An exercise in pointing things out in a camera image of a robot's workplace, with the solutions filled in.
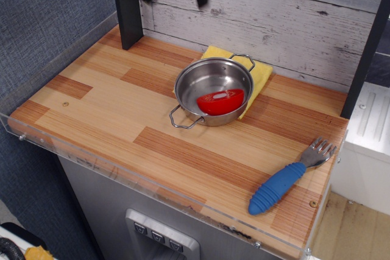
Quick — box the grey toy fridge cabinet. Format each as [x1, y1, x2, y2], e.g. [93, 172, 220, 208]
[56, 153, 284, 260]

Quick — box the black post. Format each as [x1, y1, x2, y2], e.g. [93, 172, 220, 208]
[115, 0, 143, 50]
[340, 0, 389, 119]

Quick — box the yellow tape piece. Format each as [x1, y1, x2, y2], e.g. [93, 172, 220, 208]
[24, 246, 55, 260]

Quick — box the blue-handled metal fork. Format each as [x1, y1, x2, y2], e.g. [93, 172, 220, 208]
[248, 137, 337, 216]

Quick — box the black corrugated hose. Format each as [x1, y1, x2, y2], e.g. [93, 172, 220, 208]
[0, 237, 27, 260]

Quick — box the silver dispenser button panel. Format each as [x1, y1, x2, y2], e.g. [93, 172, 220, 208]
[126, 208, 200, 259]

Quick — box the yellow cloth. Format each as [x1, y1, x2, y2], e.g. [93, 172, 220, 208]
[200, 46, 273, 119]

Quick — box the black left post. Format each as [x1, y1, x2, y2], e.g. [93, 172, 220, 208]
[115, 0, 143, 50]

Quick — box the black right post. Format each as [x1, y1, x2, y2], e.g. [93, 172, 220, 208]
[340, 0, 389, 119]

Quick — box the clear acrylic guard rail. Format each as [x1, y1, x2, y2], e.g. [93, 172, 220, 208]
[5, 27, 347, 259]

